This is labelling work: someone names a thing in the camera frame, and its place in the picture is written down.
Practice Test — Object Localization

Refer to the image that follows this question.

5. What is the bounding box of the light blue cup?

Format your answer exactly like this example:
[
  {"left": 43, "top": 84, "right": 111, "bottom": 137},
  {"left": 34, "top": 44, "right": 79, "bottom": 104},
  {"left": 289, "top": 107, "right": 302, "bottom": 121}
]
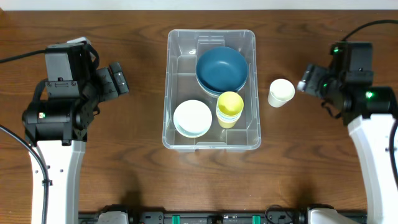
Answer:
[{"left": 216, "top": 110, "right": 242, "bottom": 123}]

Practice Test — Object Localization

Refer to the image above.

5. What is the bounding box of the white small bowl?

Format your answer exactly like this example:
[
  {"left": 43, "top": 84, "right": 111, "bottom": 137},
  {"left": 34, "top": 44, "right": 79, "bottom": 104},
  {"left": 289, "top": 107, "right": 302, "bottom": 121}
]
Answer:
[{"left": 173, "top": 100, "right": 213, "bottom": 125}]

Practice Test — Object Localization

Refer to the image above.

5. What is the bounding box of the grey small bowl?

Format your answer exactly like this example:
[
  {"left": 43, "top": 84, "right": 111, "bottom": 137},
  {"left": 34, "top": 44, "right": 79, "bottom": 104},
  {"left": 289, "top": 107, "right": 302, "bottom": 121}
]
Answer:
[{"left": 174, "top": 123, "right": 211, "bottom": 138}]

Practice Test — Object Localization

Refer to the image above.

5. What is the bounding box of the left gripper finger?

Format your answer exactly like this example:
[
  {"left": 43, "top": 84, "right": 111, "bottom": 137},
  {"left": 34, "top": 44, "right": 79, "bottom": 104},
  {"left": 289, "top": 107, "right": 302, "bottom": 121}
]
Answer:
[
  {"left": 96, "top": 68, "right": 119, "bottom": 101},
  {"left": 109, "top": 62, "right": 129, "bottom": 95}
]

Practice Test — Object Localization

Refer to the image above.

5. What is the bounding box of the black cable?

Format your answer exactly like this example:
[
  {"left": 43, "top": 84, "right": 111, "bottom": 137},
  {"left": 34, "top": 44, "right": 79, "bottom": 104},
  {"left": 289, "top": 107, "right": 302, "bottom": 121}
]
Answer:
[
  {"left": 0, "top": 49, "right": 52, "bottom": 224},
  {"left": 340, "top": 19, "right": 398, "bottom": 43}
]

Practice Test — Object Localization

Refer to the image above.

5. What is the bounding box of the beige bowl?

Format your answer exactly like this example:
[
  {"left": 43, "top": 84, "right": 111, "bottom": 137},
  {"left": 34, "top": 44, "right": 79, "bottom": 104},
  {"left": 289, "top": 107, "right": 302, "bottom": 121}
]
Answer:
[{"left": 200, "top": 85, "right": 244, "bottom": 98}]

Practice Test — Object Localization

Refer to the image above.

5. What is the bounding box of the yellow cup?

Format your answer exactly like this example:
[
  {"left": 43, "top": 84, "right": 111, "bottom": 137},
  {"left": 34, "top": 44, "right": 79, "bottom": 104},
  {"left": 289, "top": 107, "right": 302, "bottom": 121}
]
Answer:
[
  {"left": 218, "top": 117, "right": 238, "bottom": 129},
  {"left": 216, "top": 91, "right": 244, "bottom": 116}
]

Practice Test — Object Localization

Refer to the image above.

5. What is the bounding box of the left black cable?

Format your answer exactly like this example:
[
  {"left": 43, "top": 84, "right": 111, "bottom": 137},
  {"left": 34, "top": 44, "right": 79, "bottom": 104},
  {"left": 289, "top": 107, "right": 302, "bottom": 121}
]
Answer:
[{"left": 0, "top": 49, "right": 52, "bottom": 224}]

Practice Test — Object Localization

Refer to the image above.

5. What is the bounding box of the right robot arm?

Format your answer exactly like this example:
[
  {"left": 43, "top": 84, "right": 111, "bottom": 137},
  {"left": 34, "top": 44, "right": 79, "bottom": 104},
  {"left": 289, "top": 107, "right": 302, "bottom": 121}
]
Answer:
[{"left": 297, "top": 64, "right": 397, "bottom": 223}]

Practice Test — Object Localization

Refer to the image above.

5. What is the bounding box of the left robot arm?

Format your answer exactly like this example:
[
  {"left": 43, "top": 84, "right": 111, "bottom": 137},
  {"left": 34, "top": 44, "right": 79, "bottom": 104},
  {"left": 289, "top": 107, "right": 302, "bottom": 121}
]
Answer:
[{"left": 22, "top": 40, "right": 129, "bottom": 223}]

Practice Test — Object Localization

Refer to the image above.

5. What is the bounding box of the dark blue bowl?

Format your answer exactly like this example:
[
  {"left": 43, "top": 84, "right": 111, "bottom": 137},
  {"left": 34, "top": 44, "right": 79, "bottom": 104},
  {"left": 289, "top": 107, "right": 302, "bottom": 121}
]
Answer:
[
  {"left": 197, "top": 72, "right": 249, "bottom": 95},
  {"left": 196, "top": 47, "right": 249, "bottom": 74}
]

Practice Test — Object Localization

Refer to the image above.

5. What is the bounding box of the right black cable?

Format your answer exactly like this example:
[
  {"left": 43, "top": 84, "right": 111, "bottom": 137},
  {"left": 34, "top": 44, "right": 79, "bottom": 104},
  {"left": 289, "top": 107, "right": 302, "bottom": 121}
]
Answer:
[{"left": 340, "top": 19, "right": 398, "bottom": 43}]

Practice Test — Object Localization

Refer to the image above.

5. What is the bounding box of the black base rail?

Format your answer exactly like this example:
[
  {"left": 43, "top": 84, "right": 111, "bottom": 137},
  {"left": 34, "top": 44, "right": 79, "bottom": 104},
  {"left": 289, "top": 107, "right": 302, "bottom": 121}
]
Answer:
[{"left": 76, "top": 204, "right": 378, "bottom": 224}]

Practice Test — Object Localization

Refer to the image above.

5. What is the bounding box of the clear plastic storage bin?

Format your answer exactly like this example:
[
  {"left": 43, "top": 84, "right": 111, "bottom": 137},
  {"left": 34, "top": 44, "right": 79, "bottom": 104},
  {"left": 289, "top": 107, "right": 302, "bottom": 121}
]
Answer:
[{"left": 162, "top": 29, "right": 261, "bottom": 152}]

